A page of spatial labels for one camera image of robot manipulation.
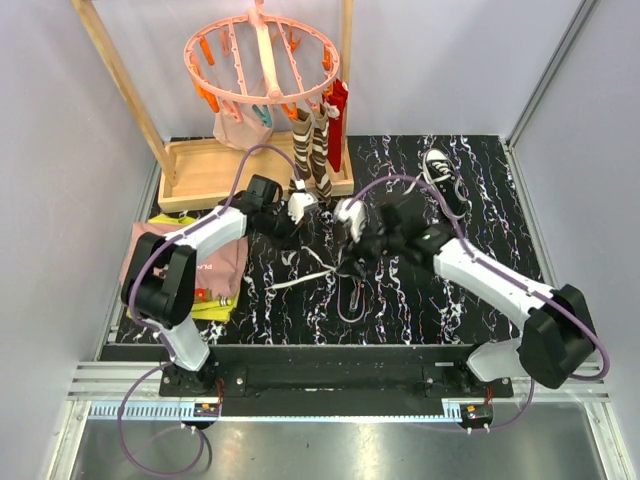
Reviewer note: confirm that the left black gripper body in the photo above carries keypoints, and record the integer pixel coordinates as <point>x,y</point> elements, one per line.
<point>279,228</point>

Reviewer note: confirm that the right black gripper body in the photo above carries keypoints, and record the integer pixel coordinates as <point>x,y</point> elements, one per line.
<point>367,248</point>

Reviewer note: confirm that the black sneaker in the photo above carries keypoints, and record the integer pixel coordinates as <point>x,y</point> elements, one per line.
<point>351,302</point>
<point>435,160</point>

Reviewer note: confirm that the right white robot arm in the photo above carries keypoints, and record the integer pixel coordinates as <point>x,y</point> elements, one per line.
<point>557,333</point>

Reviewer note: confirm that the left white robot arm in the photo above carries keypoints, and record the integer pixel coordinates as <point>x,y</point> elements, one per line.
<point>160,281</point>

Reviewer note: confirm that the black marble pattern mat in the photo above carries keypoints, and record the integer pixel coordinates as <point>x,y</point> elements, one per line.
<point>287,297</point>

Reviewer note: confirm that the pink folded t-shirt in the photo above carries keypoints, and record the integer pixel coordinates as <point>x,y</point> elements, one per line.
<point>218,276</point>

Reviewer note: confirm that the brown striped sock right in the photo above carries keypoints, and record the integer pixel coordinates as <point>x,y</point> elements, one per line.
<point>319,154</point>

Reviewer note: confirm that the brown striped sock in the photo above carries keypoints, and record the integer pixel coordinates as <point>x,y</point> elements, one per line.
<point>319,154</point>
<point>301,135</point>

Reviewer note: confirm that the pink cloth hanging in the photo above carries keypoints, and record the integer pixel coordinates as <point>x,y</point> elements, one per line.
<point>240,135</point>

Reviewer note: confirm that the yellow folded t-shirt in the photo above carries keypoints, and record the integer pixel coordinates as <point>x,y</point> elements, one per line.
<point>221,310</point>

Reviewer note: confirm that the brown striped sock left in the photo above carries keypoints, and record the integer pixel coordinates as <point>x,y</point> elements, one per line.
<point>301,135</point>

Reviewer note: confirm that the red sock hanging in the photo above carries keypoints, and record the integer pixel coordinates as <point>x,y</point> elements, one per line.
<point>336,103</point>

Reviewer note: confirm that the pink round clip hanger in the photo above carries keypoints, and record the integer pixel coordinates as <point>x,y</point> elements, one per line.
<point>257,63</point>

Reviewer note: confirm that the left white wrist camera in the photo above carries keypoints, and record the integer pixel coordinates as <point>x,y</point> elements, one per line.
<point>299,204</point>

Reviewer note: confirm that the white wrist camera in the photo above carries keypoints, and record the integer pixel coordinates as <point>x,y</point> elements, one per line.
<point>299,204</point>
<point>352,215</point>

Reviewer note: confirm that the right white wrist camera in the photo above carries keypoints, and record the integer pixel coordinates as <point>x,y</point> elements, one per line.
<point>352,215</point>

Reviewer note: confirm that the wooden rack frame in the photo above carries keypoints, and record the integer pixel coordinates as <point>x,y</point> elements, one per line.
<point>146,64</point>

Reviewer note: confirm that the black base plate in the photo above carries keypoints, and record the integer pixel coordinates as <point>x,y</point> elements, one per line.
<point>239,371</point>

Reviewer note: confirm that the aluminium rail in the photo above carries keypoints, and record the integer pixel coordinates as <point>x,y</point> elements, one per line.
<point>127,392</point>

